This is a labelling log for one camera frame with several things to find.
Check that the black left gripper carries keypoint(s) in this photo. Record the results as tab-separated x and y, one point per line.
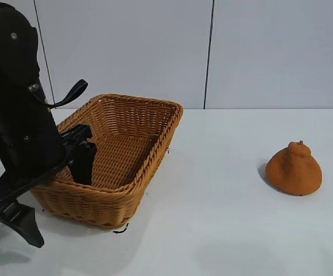
25	129

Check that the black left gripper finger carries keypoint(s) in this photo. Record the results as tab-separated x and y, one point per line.
25	224

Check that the brown woven wicker basket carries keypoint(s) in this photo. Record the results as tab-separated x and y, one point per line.
126	149

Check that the bumpy orange fruit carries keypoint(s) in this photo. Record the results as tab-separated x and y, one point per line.
294	175

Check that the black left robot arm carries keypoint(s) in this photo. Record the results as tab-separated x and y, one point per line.
8	49

